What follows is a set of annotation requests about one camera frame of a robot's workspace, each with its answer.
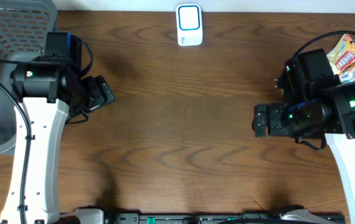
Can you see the yellow blue snack bag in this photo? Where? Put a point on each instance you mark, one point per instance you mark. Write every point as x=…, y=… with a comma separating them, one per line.
x=343, y=55

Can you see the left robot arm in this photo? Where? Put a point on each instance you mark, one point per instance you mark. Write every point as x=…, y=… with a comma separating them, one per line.
x=49, y=94

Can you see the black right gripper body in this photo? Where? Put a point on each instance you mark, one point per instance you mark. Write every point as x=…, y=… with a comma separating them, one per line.
x=282, y=117

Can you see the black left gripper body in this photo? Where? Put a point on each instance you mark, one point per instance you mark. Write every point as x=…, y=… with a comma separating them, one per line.
x=92, y=96

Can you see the orange juice carton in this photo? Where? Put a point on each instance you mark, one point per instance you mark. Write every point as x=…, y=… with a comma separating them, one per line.
x=347, y=74

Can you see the white barcode scanner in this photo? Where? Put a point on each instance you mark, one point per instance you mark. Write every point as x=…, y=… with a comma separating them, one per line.
x=189, y=25

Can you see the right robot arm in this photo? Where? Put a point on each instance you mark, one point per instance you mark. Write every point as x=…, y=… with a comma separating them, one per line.
x=324, y=118

